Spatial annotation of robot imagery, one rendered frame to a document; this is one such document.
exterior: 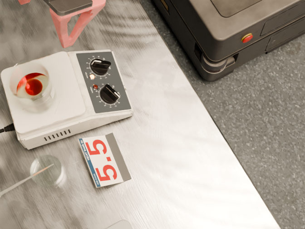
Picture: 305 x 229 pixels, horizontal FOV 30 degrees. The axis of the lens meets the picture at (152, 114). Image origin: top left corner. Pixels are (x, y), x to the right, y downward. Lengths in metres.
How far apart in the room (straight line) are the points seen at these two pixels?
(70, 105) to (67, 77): 0.05
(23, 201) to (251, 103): 1.02
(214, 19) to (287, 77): 0.45
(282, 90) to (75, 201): 1.05
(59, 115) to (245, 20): 0.75
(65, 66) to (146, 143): 0.20
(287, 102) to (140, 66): 0.90
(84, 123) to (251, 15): 0.73
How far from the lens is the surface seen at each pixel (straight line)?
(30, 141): 0.97
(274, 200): 1.78
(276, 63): 1.92
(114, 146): 1.00
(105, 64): 0.99
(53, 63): 0.98
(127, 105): 0.99
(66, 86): 0.96
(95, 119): 0.96
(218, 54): 1.60
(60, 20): 0.65
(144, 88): 1.04
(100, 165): 0.97
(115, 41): 1.08
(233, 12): 1.56
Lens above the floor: 1.72
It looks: 71 degrees down
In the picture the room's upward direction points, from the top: 1 degrees counter-clockwise
